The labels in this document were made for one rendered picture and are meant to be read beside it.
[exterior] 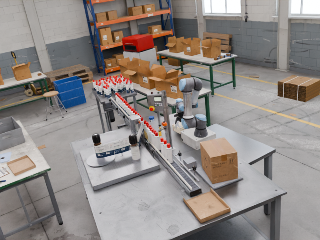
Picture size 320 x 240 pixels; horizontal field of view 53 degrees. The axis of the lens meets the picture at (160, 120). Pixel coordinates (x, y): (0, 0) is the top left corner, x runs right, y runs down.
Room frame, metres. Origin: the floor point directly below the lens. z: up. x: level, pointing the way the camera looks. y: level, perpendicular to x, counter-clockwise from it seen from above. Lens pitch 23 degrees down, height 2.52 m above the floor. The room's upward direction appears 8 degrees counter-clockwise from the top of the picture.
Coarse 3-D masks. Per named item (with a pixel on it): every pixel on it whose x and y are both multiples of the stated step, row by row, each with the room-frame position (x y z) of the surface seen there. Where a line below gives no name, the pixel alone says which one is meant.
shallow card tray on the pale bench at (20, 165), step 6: (24, 156) 3.38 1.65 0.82; (12, 162) 3.30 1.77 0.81; (18, 162) 3.29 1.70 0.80; (24, 162) 3.27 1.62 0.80; (30, 162) 3.25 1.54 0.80; (12, 168) 3.17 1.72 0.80; (18, 168) 3.15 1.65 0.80; (24, 168) 3.13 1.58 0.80; (30, 168) 3.09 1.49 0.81; (18, 174) 3.01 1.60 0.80
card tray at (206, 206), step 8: (208, 192) 2.21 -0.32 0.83; (184, 200) 2.13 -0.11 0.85; (192, 200) 2.13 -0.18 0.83; (200, 200) 2.12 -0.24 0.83; (208, 200) 2.11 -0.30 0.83; (216, 200) 2.09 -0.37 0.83; (192, 208) 2.04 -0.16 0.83; (200, 208) 2.03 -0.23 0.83; (208, 208) 2.02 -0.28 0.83; (216, 208) 2.00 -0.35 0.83; (224, 208) 1.99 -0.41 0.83; (200, 216) 1.94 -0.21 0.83; (208, 216) 1.88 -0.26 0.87; (216, 216) 1.91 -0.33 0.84
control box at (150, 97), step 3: (153, 93) 3.11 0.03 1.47; (156, 93) 3.10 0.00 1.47; (147, 96) 3.10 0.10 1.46; (150, 96) 3.08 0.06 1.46; (153, 96) 3.08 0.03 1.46; (162, 96) 3.06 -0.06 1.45; (150, 99) 3.08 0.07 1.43; (153, 99) 3.08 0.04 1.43; (162, 99) 3.05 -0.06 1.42; (150, 102) 3.09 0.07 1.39; (153, 102) 3.08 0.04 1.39; (156, 102) 3.07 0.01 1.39; (162, 102) 3.05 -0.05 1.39; (150, 105) 3.09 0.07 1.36; (153, 105) 3.08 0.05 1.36; (153, 108) 3.08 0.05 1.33; (156, 108) 3.07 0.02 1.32; (159, 108) 3.06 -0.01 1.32; (162, 108) 3.05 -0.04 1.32
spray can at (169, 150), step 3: (168, 144) 2.70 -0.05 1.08; (168, 147) 2.69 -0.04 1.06; (168, 150) 2.68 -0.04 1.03; (171, 150) 2.70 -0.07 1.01; (168, 153) 2.69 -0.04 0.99; (171, 153) 2.69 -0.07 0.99; (168, 156) 2.69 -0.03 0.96; (171, 156) 2.69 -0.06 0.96; (168, 159) 2.69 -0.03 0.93; (171, 159) 2.69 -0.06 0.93; (171, 162) 2.68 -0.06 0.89
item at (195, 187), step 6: (144, 138) 3.32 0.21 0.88; (150, 144) 3.14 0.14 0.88; (174, 162) 2.69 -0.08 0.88; (174, 168) 2.59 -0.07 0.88; (180, 168) 2.58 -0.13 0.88; (180, 174) 2.47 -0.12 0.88; (186, 174) 2.46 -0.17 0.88; (186, 180) 2.36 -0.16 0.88; (192, 180) 2.35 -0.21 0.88; (186, 186) 2.30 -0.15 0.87; (192, 186) 2.27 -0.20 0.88
